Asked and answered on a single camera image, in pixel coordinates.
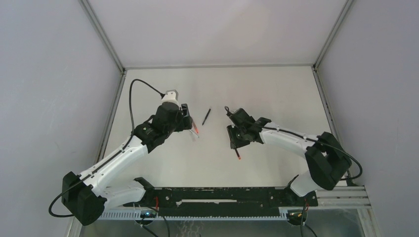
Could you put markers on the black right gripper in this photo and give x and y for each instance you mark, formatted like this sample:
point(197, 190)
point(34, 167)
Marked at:
point(235, 142)

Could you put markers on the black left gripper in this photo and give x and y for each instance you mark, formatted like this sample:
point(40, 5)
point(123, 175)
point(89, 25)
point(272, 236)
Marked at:
point(185, 122)

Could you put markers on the red pen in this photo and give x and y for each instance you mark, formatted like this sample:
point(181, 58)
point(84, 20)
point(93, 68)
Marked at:
point(237, 153)

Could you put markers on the black pen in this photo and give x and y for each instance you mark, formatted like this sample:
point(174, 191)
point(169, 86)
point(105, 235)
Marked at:
point(206, 116)

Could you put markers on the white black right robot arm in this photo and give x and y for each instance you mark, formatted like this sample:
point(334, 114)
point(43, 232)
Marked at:
point(326, 159)

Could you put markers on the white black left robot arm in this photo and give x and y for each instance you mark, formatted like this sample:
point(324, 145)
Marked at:
point(88, 194)

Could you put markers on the orange pen with cap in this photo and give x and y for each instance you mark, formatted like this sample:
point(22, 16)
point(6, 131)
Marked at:
point(195, 127)

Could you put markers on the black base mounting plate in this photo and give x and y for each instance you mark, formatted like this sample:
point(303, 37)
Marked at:
point(232, 199)

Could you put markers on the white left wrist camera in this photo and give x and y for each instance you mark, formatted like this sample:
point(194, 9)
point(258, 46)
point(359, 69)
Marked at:
point(171, 96)

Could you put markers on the white slotted cable duct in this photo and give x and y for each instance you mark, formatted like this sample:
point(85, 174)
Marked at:
point(147, 214)

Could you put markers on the aluminium frame rail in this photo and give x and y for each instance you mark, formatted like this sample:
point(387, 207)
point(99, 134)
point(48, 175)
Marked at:
point(326, 104)

